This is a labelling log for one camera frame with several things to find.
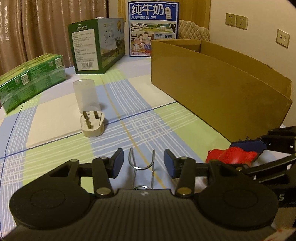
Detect red pig figurine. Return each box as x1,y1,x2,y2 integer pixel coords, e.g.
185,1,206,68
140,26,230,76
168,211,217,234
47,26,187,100
206,147,258,166

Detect white power adapter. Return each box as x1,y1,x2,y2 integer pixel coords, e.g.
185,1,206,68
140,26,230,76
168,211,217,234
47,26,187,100
80,111,105,138

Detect translucent plastic cup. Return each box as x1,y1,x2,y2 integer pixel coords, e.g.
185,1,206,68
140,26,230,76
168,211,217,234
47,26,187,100
73,79,101,113

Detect open brown cardboard box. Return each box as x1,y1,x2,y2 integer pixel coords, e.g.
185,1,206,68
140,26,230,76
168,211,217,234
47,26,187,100
151,40,292,142

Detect checkered tablecloth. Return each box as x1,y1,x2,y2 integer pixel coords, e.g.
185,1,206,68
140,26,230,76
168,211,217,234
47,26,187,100
1,56,230,237

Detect green drink carton pack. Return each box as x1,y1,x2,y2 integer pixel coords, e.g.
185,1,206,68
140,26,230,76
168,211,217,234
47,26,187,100
1,53,66,113

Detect green white milk carton box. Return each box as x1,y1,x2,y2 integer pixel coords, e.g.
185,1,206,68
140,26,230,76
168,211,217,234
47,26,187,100
68,18,125,74

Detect quilted beige chair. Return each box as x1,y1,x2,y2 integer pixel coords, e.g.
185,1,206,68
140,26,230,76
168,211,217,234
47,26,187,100
178,20,210,41

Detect blue milk carton box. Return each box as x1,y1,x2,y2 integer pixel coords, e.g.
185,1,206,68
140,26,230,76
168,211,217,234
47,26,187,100
128,1,179,57

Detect brown curtain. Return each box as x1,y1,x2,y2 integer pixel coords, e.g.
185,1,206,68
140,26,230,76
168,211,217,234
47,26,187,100
1,0,108,74

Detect beige single wall socket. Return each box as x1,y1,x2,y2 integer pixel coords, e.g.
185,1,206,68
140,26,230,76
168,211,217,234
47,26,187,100
276,29,290,48

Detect beige double wall socket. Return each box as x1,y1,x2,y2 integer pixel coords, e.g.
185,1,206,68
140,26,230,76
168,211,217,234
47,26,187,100
225,13,248,30

